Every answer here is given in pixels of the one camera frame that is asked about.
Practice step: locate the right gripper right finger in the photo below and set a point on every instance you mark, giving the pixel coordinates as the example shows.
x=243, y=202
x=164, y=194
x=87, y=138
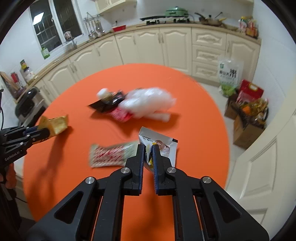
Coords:
x=162, y=184

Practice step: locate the condiment bottles group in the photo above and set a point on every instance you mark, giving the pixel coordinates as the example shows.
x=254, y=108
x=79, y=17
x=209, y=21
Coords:
x=248, y=25

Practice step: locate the red gift box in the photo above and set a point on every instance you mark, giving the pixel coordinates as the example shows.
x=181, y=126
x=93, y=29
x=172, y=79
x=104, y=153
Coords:
x=249, y=92

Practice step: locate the cream cabinets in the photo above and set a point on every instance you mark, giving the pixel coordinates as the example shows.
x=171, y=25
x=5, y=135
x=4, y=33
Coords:
x=109, y=5
x=193, y=49

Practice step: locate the green bottle on sill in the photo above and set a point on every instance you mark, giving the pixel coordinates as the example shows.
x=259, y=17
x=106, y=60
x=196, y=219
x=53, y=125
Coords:
x=45, y=52

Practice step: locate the cream upper cabinets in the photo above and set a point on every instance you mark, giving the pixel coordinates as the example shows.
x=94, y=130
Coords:
x=109, y=5

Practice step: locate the black rice cooker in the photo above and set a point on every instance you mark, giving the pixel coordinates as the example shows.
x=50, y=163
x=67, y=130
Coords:
x=26, y=104

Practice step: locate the hanging utensil rack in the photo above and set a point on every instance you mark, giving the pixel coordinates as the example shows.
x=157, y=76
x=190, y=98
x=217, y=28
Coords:
x=93, y=26

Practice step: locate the white door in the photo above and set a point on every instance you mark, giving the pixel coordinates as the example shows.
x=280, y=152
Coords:
x=263, y=178

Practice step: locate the white crumpled plastic bag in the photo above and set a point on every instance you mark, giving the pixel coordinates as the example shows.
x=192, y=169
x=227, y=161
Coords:
x=152, y=103

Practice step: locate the steel wok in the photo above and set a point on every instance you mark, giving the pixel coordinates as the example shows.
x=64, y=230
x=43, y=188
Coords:
x=210, y=21

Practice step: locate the green white snack wrapper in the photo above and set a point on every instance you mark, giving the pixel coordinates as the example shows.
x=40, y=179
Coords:
x=115, y=155

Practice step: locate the sink faucet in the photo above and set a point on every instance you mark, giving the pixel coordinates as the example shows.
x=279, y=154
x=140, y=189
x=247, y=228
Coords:
x=69, y=38

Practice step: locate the red basin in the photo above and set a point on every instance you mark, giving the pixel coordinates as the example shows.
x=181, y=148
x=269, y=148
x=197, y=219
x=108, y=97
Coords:
x=119, y=28

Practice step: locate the glass jar yellow lid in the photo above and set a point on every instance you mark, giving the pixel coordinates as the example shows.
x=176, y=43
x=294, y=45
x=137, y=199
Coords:
x=26, y=72

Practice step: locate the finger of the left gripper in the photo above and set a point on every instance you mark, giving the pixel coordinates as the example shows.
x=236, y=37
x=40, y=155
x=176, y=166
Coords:
x=39, y=136
x=35, y=131

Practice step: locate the red snack wrapper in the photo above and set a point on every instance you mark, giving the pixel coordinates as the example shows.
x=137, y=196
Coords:
x=121, y=115

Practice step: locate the green electric pot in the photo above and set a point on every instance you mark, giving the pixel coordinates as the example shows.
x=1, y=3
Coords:
x=176, y=12

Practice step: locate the black gas stove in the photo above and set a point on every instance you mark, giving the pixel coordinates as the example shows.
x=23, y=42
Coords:
x=154, y=20

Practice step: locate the white rice bag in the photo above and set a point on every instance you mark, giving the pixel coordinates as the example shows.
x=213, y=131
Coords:
x=229, y=75

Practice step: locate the kitchen window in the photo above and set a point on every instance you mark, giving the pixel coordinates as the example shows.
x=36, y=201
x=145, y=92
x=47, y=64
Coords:
x=52, y=19

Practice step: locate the orange round table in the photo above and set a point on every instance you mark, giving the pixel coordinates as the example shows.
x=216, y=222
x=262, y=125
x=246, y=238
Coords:
x=72, y=201

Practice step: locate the cream lower cabinets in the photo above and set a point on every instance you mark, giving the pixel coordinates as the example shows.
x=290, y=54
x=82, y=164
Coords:
x=193, y=49

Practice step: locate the brown cardboard box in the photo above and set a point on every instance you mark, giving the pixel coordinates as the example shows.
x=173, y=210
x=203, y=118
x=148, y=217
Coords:
x=245, y=135

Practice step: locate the yellow chip bag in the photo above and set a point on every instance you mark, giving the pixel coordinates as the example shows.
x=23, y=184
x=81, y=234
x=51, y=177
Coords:
x=55, y=126

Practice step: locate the black snack wrapper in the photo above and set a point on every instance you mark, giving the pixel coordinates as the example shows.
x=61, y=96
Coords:
x=107, y=101

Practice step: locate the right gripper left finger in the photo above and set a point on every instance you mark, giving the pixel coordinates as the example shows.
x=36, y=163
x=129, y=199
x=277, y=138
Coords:
x=133, y=184

